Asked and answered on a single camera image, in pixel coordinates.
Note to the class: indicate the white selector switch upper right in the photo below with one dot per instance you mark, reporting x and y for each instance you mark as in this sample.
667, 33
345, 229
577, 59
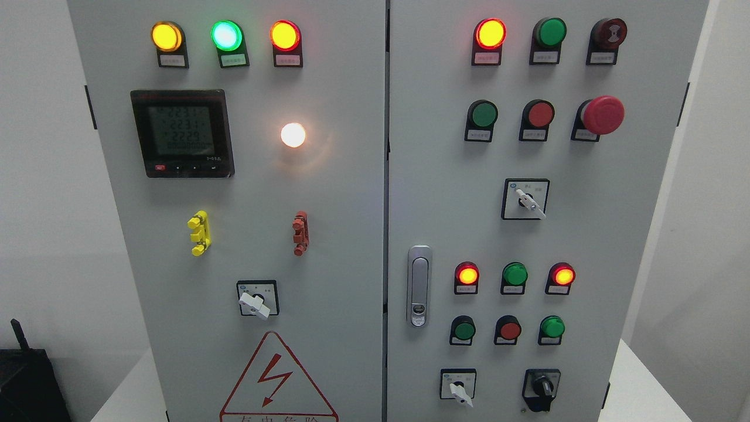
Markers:
525, 198

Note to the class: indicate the red indicator lamp left door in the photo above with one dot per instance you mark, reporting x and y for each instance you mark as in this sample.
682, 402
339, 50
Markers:
286, 43

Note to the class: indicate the lit red lamp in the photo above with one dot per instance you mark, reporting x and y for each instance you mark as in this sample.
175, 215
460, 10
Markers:
466, 278
560, 279

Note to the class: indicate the red emergency stop mushroom button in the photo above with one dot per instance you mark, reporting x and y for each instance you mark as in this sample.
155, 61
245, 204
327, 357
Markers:
597, 117

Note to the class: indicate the black knob rotary switch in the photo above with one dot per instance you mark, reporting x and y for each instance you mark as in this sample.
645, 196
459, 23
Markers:
540, 388

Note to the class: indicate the red electrical warning triangle sticker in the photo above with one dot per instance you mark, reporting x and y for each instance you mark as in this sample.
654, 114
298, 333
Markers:
275, 386

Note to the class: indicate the yellow indicator lamp top left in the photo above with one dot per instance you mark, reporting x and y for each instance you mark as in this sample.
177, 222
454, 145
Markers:
170, 44

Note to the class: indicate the white selector switch lower right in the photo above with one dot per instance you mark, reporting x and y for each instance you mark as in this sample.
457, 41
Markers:
459, 385

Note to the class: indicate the green lamp lower middle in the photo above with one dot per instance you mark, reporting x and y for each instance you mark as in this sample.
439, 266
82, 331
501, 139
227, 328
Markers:
514, 279

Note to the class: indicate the yellow terminal connector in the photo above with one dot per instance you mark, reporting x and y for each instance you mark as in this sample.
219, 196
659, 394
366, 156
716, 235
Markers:
200, 232

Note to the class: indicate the lit red lamp lower left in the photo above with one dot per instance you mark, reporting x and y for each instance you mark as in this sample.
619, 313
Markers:
466, 278

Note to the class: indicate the white selector switch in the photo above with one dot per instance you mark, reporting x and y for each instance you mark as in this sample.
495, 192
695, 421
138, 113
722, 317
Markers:
525, 198
459, 385

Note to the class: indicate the green push button lower right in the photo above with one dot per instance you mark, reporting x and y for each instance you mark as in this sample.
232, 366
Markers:
551, 331

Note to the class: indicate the silver door latch handle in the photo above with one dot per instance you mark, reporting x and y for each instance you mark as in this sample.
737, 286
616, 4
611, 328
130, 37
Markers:
419, 266

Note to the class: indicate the red indicator lamp top right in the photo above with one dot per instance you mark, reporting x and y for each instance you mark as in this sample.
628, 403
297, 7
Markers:
487, 42

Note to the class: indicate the dark red buzzer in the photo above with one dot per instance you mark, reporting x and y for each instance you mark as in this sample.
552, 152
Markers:
605, 38

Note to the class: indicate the black device with antenna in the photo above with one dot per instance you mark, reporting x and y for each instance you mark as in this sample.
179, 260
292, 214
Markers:
29, 389

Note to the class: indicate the green push button lower left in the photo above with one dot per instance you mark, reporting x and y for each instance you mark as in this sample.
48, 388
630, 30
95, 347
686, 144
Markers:
462, 331

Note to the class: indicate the right grey cabinet door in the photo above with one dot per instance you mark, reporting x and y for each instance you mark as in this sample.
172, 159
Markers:
447, 193

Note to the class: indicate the green push button upper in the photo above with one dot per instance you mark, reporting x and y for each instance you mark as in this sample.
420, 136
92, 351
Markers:
480, 121

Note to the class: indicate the red push button upper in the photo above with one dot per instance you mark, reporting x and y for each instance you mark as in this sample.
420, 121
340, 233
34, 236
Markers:
536, 119

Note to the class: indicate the lit red lamp lower right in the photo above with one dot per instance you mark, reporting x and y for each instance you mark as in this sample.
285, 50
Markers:
560, 279

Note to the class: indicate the grey cabinet door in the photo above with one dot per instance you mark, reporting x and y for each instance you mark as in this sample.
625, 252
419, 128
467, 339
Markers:
331, 298
447, 193

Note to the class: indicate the red push button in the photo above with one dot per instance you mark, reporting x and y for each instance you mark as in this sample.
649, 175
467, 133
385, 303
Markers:
507, 330
536, 119

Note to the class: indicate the green indicator lamp top right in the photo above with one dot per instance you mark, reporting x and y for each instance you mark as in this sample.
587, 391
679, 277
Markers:
547, 37

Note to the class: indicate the green push button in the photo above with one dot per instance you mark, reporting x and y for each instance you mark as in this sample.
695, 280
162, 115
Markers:
551, 331
462, 331
480, 121

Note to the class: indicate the digital power meter display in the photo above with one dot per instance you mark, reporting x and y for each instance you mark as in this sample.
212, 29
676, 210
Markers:
183, 133

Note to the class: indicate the lit green indicator lamp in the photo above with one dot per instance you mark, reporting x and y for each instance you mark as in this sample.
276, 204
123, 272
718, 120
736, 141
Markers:
230, 44

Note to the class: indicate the red push button lower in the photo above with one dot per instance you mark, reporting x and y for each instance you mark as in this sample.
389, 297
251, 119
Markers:
507, 330

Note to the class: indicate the lit white indicator lamp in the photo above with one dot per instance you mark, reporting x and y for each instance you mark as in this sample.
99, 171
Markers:
293, 134

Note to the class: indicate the white selector switch left door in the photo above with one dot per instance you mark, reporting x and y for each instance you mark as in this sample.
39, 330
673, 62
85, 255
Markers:
258, 298

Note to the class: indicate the left grey cabinet door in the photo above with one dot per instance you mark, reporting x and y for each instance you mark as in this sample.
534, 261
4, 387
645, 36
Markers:
331, 298

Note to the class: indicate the red terminal connector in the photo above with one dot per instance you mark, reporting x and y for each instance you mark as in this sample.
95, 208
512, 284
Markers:
301, 236

